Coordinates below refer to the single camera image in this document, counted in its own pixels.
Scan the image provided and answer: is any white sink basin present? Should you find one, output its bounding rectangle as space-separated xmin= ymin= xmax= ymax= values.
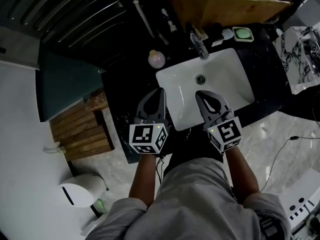
xmin=155 ymin=47 xmax=256 ymax=132

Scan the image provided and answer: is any white round bin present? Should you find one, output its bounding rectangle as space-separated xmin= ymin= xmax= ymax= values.
xmin=58 ymin=173 xmax=106 ymax=209

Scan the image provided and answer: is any green soap dish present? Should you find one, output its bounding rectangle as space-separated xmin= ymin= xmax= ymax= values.
xmin=231 ymin=26 xmax=255 ymax=43

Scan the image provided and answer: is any black sink counter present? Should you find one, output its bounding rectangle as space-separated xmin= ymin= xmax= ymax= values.
xmin=100 ymin=20 xmax=294 ymax=165

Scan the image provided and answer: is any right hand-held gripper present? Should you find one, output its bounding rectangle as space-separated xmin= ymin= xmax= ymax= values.
xmin=195 ymin=90 xmax=243 ymax=155

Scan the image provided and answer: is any pink round bottle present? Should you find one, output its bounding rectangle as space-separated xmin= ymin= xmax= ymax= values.
xmin=147 ymin=49 xmax=166 ymax=69

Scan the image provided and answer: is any white pipe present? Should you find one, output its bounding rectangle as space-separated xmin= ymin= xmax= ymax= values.
xmin=130 ymin=0 xmax=156 ymax=39

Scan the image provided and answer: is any person's right forearm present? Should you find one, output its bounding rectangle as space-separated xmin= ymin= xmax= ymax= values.
xmin=224 ymin=145 xmax=261 ymax=206

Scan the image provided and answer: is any small black box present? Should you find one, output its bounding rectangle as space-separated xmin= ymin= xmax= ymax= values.
xmin=210 ymin=35 xmax=225 ymax=48

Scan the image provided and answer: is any marble patterned panel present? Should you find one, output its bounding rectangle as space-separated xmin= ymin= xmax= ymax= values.
xmin=273 ymin=25 xmax=320 ymax=95

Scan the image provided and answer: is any small green packet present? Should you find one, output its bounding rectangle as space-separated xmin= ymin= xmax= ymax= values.
xmin=95 ymin=198 xmax=108 ymax=214

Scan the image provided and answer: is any white appliance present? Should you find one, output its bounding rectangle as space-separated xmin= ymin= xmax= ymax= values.
xmin=274 ymin=168 xmax=320 ymax=235

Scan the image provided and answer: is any dark green board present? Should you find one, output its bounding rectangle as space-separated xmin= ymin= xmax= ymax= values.
xmin=36 ymin=50 xmax=108 ymax=123

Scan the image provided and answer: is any person's left forearm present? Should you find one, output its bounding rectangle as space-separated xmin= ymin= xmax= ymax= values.
xmin=128 ymin=152 xmax=158 ymax=208

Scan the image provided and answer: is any chrome faucet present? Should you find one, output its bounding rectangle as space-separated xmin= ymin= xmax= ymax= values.
xmin=185 ymin=21 xmax=211 ymax=61

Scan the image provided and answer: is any thin black cable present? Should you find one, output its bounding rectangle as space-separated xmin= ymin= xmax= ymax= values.
xmin=259 ymin=134 xmax=320 ymax=193

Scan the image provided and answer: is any dark ribbed panel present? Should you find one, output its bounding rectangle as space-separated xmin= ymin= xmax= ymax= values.
xmin=0 ymin=0 xmax=132 ymax=69

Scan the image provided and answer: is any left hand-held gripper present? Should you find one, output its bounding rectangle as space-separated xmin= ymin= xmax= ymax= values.
xmin=128 ymin=87 xmax=172 ymax=156

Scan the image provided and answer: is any person's grey sweatshirt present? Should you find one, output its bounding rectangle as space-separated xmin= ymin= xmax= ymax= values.
xmin=84 ymin=156 xmax=293 ymax=240

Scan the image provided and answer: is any wooden slatted stool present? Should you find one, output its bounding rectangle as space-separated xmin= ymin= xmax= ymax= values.
xmin=49 ymin=90 xmax=115 ymax=162

